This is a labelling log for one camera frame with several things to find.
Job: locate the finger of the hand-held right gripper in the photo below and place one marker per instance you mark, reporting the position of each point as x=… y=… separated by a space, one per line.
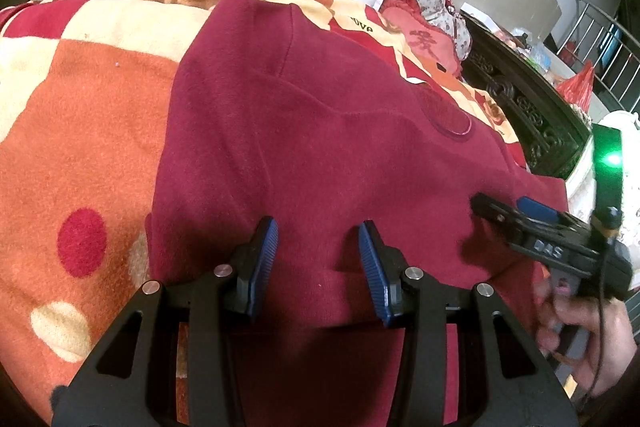
x=537 y=208
x=495 y=209

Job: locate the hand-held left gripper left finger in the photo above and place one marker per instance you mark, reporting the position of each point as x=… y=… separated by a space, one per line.
x=262 y=267

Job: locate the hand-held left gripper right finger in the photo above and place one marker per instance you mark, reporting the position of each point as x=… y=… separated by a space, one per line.
x=372 y=272

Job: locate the maroon sweater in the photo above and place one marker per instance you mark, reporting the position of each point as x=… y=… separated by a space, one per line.
x=325 y=132

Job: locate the person's right hand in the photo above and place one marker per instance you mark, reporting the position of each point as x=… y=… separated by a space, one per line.
x=595 y=332

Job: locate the dark carved wooden headboard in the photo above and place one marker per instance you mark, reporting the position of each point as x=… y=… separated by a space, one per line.
x=530 y=107

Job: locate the red plastic bag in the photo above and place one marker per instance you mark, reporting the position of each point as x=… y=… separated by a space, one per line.
x=580 y=87

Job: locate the metal railing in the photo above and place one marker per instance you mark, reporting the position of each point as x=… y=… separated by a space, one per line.
x=612 y=52

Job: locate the red embroidered pillow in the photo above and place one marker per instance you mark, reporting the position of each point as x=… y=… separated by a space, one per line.
x=420 y=39

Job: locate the red orange printed blanket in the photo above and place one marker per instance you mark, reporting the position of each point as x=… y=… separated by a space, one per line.
x=75 y=107

